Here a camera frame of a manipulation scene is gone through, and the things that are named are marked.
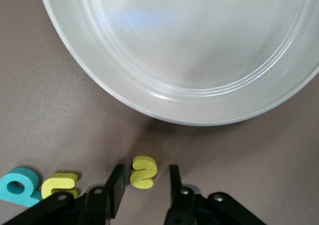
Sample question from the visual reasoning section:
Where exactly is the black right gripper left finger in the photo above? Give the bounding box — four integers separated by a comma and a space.
77, 164, 126, 225

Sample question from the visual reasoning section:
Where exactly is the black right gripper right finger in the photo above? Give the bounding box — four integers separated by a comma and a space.
163, 164, 201, 225

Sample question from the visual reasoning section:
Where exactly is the yellow foam letter s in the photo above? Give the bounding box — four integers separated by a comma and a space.
130, 156, 158, 190

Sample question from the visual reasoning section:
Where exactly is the yellow foam letter u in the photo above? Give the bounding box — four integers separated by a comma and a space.
41, 172, 79, 200

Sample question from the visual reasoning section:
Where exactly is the teal foam letter d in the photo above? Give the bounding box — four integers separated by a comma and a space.
0, 167, 42, 208

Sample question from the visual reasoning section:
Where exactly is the beige brown plate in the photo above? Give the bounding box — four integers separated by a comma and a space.
37, 0, 319, 126

